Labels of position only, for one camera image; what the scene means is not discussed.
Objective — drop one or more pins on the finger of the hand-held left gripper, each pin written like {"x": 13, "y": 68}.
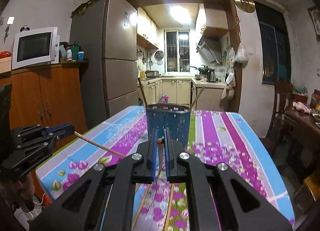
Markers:
{"x": 60, "y": 129}
{"x": 32, "y": 155}

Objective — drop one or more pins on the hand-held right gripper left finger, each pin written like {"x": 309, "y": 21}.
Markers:
{"x": 153, "y": 160}

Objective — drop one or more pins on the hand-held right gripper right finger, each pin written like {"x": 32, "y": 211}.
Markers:
{"x": 167, "y": 160}

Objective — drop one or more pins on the blue perforated utensil holder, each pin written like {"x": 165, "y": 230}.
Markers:
{"x": 175, "y": 125}

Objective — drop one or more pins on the person's left hand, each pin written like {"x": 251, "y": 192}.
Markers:
{"x": 28, "y": 186}

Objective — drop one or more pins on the orange wooden cabinet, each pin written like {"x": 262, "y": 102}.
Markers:
{"x": 57, "y": 95}

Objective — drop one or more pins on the white box with red items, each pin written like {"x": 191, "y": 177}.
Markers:
{"x": 5, "y": 63}

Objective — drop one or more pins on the colourful toy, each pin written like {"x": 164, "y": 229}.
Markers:
{"x": 163, "y": 98}

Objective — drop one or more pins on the floral striped tablecloth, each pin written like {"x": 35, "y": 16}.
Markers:
{"x": 225, "y": 133}

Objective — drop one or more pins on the white microwave oven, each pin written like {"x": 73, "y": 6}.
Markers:
{"x": 32, "y": 48}

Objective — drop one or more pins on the beige lower kitchen cabinets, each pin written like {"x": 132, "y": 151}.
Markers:
{"x": 172, "y": 90}

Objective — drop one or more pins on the beige kitchen cabinets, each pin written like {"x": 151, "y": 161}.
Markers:
{"x": 147, "y": 30}
{"x": 172, "y": 90}

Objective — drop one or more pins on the white bottle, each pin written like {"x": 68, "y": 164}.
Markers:
{"x": 69, "y": 55}

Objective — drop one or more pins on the blue lidded jar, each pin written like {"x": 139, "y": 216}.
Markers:
{"x": 80, "y": 56}

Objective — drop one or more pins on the green container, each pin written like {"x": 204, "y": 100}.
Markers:
{"x": 75, "y": 50}

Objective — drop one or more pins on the small alarm clock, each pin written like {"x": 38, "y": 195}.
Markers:
{"x": 25, "y": 29}

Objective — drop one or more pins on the steel countertop cooker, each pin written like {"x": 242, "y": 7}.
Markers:
{"x": 152, "y": 73}

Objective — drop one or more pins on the steel kettle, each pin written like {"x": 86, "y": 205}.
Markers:
{"x": 212, "y": 76}

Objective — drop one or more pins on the black wok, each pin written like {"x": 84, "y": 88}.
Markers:
{"x": 201, "y": 70}

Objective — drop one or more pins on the grey refrigerator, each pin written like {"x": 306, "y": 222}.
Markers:
{"x": 117, "y": 45}

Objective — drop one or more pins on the hanging metal strainer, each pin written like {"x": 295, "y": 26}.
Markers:
{"x": 159, "y": 55}

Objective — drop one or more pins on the steel range hood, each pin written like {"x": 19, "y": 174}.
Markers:
{"x": 208, "y": 50}

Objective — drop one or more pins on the hanging white plastic bag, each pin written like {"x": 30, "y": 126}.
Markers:
{"x": 242, "y": 54}

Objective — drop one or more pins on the beige upper kitchen cabinets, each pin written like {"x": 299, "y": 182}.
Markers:
{"x": 147, "y": 30}

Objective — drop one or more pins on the dark wooden chair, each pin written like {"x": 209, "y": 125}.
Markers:
{"x": 282, "y": 100}

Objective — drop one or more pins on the dark wooden side table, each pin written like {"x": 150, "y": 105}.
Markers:
{"x": 302, "y": 130}

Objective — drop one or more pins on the pink cloth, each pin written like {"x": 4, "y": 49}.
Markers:
{"x": 301, "y": 107}

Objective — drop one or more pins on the ceiling light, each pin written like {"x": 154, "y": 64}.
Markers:
{"x": 180, "y": 14}

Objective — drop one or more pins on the beige cabinet above hood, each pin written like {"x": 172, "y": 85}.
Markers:
{"x": 212, "y": 20}

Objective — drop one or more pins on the dark blue window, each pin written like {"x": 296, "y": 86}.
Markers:
{"x": 275, "y": 45}

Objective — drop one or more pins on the white wall device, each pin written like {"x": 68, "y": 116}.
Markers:
{"x": 10, "y": 20}

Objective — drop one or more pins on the hanging bags on door frame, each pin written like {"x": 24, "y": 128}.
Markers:
{"x": 230, "y": 83}

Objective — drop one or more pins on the gold round wall clock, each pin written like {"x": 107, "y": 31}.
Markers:
{"x": 244, "y": 1}

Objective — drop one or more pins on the framed wall picture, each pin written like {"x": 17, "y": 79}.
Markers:
{"x": 315, "y": 23}

